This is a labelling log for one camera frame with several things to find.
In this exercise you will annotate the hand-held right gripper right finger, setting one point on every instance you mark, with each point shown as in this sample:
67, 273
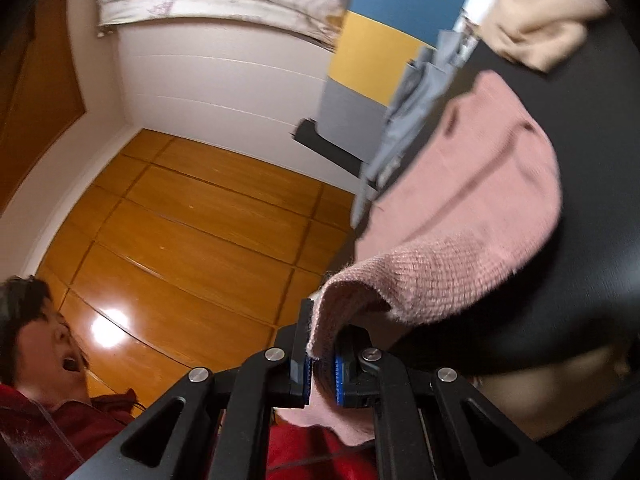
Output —
340, 380

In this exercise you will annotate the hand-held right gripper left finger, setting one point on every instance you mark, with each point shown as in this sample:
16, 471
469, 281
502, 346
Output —
299, 355

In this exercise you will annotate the pink knit sweater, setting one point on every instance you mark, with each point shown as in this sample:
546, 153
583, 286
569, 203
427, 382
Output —
475, 200

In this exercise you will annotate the black flat panel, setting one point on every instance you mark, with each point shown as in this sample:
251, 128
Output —
325, 145

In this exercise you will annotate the light blue garment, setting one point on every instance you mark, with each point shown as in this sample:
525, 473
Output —
400, 145

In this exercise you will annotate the person's red top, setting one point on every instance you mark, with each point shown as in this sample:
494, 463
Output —
50, 425

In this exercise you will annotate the person's head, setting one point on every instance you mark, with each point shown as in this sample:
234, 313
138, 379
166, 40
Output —
35, 330

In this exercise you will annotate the black leather table mat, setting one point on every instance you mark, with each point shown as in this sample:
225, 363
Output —
600, 160

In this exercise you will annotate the wooden door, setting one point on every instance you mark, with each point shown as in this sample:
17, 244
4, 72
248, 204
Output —
35, 100

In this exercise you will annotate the beige sweater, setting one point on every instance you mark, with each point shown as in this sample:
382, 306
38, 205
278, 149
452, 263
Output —
535, 15

